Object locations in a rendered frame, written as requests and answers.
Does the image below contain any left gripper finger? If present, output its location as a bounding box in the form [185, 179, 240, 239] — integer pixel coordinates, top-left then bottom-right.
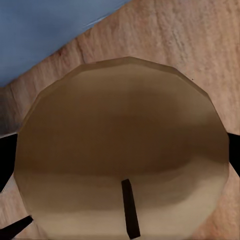
[0, 215, 33, 240]

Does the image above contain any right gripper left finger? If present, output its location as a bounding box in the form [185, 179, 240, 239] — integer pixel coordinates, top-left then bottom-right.
[0, 134, 18, 193]

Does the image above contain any pillar candle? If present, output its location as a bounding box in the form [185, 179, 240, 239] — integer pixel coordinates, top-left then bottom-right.
[13, 56, 230, 240]

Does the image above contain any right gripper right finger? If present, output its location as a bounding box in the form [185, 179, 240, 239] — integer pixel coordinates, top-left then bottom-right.
[227, 133, 240, 176]

